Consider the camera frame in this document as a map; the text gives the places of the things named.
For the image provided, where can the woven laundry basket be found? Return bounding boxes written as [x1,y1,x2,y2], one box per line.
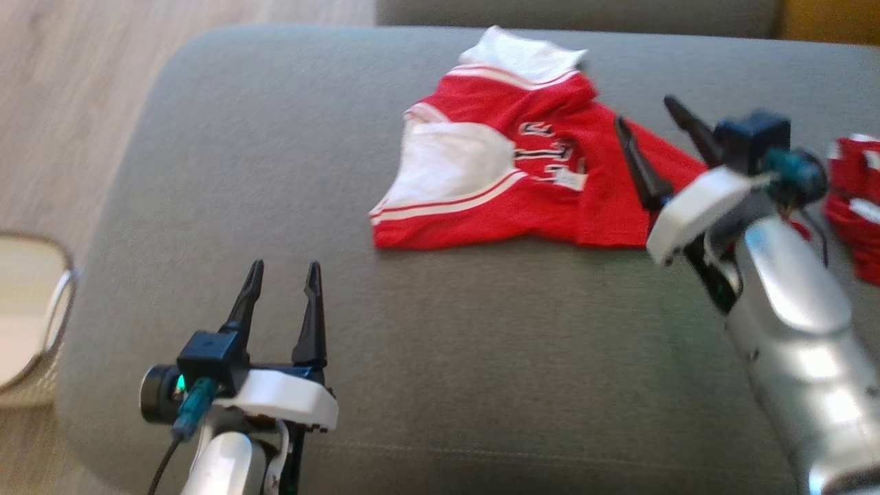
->
[0,232,78,411]

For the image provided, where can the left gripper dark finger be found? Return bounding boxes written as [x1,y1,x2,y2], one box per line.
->
[221,260,265,338]
[292,261,328,366]

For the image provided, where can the red shorts with white waistband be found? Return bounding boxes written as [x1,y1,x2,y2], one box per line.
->
[822,134,880,286]

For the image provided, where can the red white basketball jersey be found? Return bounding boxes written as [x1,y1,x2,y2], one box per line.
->
[369,26,709,250]

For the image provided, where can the right arm teal-plug black cable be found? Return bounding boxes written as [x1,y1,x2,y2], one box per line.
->
[763,148,833,269]

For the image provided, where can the grey fabric sofa seat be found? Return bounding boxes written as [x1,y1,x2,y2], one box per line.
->
[55,24,880,495]

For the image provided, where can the left arm teal-plug black cable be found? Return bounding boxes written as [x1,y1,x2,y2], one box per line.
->
[148,377,219,495]

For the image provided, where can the grey sofa back cushion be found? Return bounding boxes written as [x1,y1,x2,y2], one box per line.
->
[375,0,783,40]

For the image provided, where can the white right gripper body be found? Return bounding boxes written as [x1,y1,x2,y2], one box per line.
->
[645,166,762,267]

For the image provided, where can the arm teal-plug black cable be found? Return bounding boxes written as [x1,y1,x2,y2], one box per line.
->
[763,148,833,269]
[148,377,219,495]

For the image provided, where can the yellow cushion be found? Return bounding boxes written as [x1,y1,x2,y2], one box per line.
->
[777,0,880,46]

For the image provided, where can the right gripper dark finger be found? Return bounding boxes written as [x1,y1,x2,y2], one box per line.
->
[663,95,723,169]
[614,115,674,210]

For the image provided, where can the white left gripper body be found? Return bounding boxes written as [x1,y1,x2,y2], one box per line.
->
[140,362,339,432]

